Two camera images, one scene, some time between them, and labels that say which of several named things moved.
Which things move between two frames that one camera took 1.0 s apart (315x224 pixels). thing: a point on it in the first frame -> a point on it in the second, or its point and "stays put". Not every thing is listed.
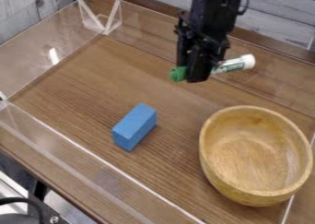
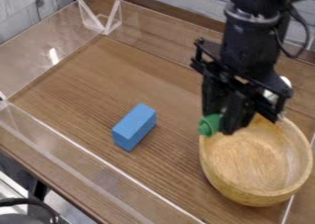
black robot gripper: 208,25 -> 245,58
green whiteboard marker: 229,65 -> 212,124
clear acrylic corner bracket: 100,22 stays put
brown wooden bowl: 257,153 stays put
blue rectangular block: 134,127 stays put
